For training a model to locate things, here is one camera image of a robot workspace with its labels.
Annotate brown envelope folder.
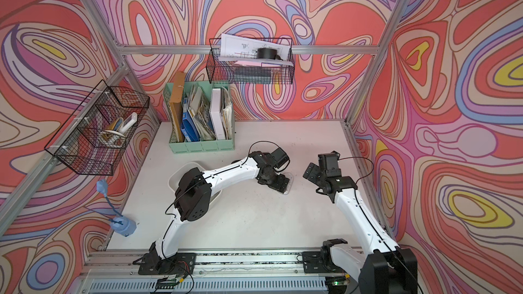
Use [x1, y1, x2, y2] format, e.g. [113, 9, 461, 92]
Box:
[169, 72, 185, 143]

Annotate white book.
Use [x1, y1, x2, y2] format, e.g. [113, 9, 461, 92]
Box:
[210, 88, 226, 140]

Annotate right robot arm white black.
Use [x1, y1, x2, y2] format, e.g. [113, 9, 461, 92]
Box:
[302, 151, 422, 293]

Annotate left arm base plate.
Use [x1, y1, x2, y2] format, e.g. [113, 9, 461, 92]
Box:
[132, 252, 197, 276]

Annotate white storage tray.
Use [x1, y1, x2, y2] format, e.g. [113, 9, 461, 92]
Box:
[168, 161, 221, 209]

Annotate black wire basket left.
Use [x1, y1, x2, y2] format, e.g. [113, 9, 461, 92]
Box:
[44, 80, 150, 176]

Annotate white paper sheets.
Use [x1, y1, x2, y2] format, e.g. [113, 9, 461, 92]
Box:
[218, 33, 294, 68]

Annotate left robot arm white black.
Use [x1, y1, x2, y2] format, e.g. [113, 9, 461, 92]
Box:
[150, 148, 291, 261]

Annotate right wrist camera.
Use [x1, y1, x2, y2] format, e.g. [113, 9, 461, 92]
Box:
[318, 151, 340, 171]

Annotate green circuit board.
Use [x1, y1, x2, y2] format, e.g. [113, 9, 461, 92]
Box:
[154, 278, 185, 291]

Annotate black wire basket back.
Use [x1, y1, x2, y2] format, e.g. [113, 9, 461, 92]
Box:
[206, 37, 296, 85]

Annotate aluminium rail base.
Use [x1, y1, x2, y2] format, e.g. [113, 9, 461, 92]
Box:
[68, 247, 355, 293]

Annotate black wire basket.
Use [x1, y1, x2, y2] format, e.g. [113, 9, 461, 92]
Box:
[206, 37, 296, 85]
[44, 80, 150, 176]

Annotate black tape roll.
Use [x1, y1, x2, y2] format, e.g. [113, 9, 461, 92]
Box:
[257, 48, 281, 60]

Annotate yellow tape roll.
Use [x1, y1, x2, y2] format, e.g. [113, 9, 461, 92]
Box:
[99, 117, 126, 148]

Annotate blue plastic connector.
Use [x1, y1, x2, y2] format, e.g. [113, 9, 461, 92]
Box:
[96, 179, 137, 237]

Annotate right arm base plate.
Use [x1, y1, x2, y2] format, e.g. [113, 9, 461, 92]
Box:
[300, 251, 345, 274]

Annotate green file organizer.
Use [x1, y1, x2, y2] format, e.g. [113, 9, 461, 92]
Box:
[169, 81, 235, 154]

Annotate white tube in basket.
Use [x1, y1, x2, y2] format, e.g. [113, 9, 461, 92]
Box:
[118, 112, 138, 134]

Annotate blue folder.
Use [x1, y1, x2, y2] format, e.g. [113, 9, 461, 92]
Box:
[181, 103, 200, 142]

